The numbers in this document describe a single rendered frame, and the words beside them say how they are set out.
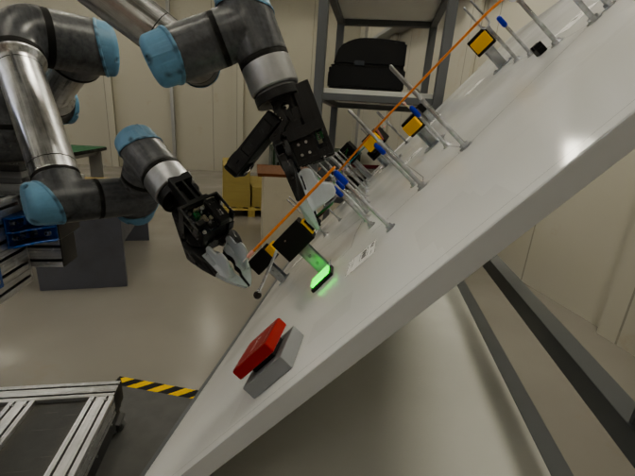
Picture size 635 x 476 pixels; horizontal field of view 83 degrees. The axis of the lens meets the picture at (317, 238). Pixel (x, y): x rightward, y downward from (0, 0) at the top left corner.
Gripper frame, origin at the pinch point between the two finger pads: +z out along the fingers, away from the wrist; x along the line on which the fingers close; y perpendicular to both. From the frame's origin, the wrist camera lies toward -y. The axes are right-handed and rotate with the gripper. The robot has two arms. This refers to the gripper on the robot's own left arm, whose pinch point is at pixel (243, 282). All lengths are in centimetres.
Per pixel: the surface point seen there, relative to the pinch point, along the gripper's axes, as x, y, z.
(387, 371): 21.6, -21.1, 29.3
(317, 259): 9.0, 8.0, 5.9
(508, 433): 25, -7, 50
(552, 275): 285, -156, 95
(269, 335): -9.7, 21.9, 13.0
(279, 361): -10.6, 22.3, 15.5
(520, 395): 37, -11, 51
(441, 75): 108, -3, -28
